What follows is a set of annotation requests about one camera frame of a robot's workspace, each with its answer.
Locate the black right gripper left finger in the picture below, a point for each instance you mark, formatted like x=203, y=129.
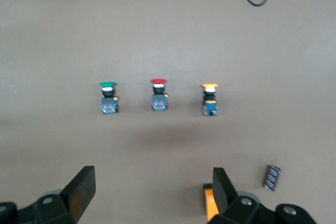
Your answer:
x=78, y=190

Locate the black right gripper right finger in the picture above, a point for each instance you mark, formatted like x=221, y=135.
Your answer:
x=223, y=192

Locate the green mushroom push button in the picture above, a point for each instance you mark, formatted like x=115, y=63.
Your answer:
x=109, y=106

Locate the orange button enclosure box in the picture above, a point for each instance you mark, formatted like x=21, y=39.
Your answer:
x=210, y=203

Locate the yellow mushroom push button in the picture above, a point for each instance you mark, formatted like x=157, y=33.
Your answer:
x=210, y=107

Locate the red mushroom push button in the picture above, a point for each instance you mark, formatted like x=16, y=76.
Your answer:
x=158, y=103

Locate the black cylindrical capacitor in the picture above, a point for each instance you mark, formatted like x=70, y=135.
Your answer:
x=271, y=178

